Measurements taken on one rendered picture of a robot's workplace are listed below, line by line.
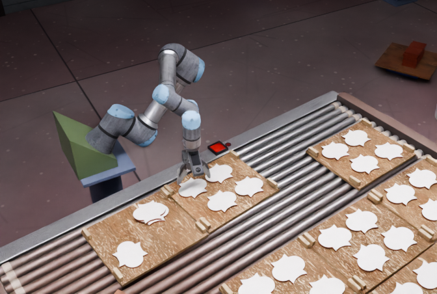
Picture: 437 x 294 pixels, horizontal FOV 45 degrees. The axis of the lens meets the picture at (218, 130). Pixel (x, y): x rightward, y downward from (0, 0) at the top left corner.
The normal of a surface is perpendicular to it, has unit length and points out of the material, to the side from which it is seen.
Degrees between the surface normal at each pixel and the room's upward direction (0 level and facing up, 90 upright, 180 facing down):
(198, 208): 0
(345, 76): 0
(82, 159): 90
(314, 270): 0
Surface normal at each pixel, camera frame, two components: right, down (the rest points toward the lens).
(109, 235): -0.02, -0.80
